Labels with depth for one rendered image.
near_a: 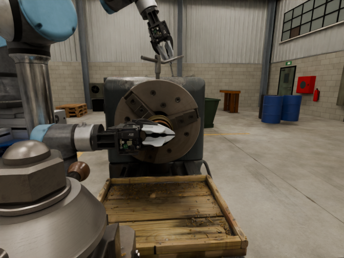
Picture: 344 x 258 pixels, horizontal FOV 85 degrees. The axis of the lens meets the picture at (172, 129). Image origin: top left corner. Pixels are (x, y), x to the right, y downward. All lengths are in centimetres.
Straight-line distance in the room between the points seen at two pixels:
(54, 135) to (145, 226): 32
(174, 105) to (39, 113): 41
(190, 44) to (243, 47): 300
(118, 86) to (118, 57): 1006
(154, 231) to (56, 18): 52
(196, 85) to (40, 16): 58
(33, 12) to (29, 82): 22
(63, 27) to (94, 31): 1082
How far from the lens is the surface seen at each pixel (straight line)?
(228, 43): 1162
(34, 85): 65
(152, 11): 84
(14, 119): 88
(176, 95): 68
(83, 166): 20
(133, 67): 1068
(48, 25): 51
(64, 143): 54
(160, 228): 51
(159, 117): 58
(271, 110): 697
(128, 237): 29
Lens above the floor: 122
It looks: 13 degrees down
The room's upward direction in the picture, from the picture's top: straight up
